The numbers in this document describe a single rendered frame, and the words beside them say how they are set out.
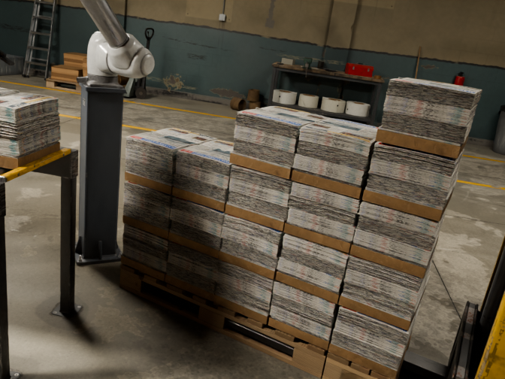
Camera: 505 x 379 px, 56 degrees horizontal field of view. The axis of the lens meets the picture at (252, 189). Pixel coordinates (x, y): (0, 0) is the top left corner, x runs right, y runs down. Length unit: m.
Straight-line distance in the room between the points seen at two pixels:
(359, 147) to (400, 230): 0.34
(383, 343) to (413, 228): 0.50
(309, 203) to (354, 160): 0.26
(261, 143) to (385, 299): 0.79
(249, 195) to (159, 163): 0.48
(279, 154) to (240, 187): 0.25
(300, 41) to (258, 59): 0.78
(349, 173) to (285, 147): 0.28
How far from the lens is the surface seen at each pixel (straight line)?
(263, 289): 2.16
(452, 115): 1.75
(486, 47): 9.08
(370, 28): 8.72
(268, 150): 1.96
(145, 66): 2.47
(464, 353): 2.07
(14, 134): 1.86
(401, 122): 1.78
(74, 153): 2.18
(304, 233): 1.97
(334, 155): 1.86
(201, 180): 2.16
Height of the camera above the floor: 1.39
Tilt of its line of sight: 18 degrees down
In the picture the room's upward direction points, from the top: 8 degrees clockwise
